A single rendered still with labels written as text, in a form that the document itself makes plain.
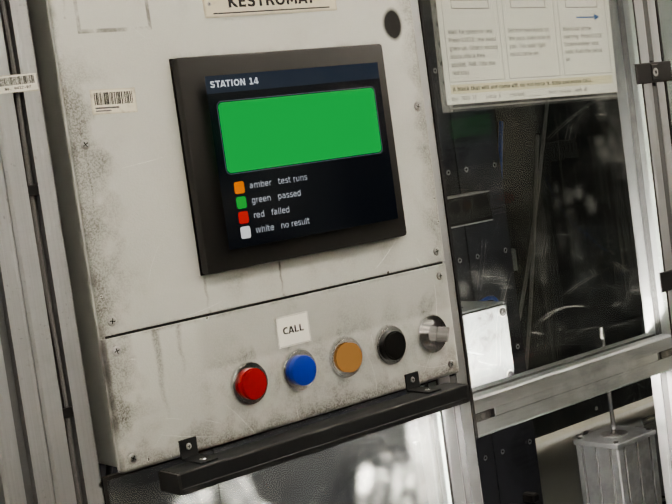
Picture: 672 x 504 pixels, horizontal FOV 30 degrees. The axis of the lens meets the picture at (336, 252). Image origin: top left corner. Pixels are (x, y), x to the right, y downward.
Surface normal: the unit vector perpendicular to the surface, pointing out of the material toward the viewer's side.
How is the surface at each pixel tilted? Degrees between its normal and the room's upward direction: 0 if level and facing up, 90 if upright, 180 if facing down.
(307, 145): 90
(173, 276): 90
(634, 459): 90
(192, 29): 90
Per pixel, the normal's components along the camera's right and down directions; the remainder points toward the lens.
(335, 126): 0.62, -0.03
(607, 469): -0.77, 0.15
